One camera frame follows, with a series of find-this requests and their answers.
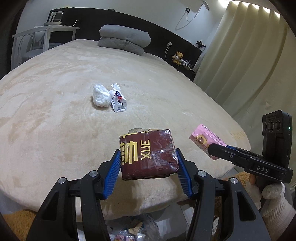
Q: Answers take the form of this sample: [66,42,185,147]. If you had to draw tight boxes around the pink paw print wrapper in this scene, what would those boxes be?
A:
[189,124,226,160]

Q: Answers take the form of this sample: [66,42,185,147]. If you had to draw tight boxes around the brown gold snack packet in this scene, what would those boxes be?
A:
[119,129,179,181]

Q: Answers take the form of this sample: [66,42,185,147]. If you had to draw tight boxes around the crushed brown paper cup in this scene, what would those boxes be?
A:
[128,128,159,133]

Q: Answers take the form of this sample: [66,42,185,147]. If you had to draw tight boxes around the trash bin with clear bag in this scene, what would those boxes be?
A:
[76,203,220,241]

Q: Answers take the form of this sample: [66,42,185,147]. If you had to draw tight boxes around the white gloved right hand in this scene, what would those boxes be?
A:
[245,174,295,240]

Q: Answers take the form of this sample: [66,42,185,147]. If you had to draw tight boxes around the orange fuzzy rug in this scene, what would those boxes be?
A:
[3,172,250,240]

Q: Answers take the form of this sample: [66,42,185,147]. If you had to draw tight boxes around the cream curtain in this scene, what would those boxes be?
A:
[193,1,296,163]

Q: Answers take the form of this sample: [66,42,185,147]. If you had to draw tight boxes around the small items on nightstand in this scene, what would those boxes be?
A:
[182,60,194,71]

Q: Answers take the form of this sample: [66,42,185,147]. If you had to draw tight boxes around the beige bed blanket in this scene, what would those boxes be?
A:
[1,40,250,211]

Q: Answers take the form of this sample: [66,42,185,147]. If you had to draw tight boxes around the black figurine on headboard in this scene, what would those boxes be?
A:
[195,41,206,51]

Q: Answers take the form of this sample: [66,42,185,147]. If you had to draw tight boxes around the brown teddy bear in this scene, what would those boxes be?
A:
[172,51,184,66]

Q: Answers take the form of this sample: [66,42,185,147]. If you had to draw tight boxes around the black headboard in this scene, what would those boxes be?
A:
[47,7,204,82]

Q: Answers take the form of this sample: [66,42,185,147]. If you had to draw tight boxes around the white crumpled tissue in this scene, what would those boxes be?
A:
[93,84,111,108]

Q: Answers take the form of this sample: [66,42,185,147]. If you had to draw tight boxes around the white blue snack wrapper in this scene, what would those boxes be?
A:
[109,83,127,113]

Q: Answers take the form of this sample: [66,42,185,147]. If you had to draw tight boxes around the folded grey quilt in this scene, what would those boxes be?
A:
[98,25,151,56]

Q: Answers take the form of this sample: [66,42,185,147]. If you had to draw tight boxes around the white chair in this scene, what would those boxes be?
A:
[16,26,59,66]

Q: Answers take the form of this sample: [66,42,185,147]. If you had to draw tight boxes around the white side table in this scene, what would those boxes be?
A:
[10,25,80,70]

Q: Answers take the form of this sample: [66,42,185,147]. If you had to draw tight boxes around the white appliance on table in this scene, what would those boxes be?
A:
[44,11,64,26]

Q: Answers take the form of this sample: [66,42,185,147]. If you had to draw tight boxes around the white charger cable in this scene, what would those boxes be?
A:
[164,41,173,62]

